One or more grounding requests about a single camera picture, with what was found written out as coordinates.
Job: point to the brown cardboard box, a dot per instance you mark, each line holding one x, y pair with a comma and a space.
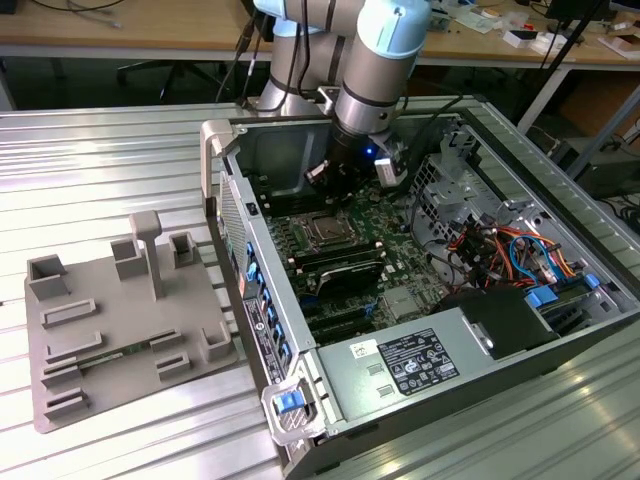
622, 44

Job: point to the RAM slot white latches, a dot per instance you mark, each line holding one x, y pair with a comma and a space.
330, 252
325, 263
285, 193
285, 204

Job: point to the green RAM stick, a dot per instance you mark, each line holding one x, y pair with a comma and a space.
110, 356

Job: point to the black office chair base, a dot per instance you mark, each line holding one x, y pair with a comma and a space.
175, 75

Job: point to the open PC case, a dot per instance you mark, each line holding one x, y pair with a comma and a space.
280, 150

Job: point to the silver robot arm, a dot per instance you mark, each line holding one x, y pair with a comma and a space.
375, 75

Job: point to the black graphics card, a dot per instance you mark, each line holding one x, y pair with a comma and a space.
350, 277

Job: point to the blue case latch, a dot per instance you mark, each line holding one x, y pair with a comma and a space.
287, 402

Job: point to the wooden desk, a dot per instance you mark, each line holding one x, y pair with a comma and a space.
150, 25

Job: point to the metal drive cage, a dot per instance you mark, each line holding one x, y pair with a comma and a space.
450, 185

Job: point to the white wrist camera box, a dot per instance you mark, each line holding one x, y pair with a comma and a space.
387, 172

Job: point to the silver chipset heat sink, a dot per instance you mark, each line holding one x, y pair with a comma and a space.
402, 305

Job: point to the silver CPU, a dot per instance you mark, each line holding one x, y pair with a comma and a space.
327, 228

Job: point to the black expansion slot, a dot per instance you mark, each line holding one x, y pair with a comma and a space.
340, 314
345, 330

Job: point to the green motherboard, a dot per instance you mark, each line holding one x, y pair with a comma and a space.
400, 260

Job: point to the black plastic shroud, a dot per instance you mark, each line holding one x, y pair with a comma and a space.
500, 320

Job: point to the blue disk carrier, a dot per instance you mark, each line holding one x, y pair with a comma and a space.
542, 296

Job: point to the CPU socket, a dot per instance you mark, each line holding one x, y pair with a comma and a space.
320, 246

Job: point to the small blue clip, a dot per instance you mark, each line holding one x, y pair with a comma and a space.
592, 280

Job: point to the grey parts rack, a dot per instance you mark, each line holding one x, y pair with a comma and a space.
125, 310

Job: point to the grey power supply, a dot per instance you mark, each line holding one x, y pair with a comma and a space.
350, 380

